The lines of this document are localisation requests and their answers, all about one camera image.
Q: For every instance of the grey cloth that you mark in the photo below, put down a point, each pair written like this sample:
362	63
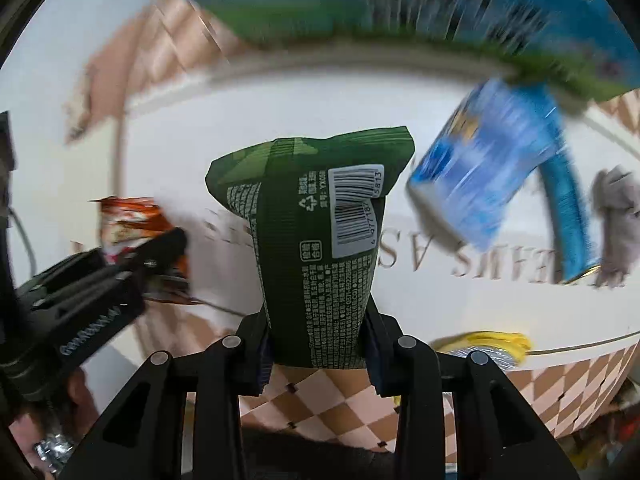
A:
617	220

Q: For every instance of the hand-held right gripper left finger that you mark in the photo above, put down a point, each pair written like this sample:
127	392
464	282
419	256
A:
264	371

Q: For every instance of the person's left hand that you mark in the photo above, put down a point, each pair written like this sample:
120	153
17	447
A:
82	397

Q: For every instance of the blue snack packet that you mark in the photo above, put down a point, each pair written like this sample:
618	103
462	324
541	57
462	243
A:
482	170

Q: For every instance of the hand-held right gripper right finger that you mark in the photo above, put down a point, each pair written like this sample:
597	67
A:
376	362

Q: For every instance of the orange snack packet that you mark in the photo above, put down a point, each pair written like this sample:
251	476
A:
127	220

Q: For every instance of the large blue green bag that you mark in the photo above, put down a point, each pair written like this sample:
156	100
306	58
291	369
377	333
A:
400	5

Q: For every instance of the blue striped wrapper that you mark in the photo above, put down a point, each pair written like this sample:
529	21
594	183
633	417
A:
570	210

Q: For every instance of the yellow snack packet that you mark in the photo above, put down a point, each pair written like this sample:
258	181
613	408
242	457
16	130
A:
492	342

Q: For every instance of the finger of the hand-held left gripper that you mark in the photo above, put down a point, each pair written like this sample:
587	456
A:
160	250

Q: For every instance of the pile of colourful packets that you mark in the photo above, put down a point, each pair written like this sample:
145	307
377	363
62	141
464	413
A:
615	435

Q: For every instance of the silver foil wrapper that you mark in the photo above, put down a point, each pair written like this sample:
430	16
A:
52	452

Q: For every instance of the green snack packet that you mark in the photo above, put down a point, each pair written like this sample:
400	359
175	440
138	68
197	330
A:
310	270

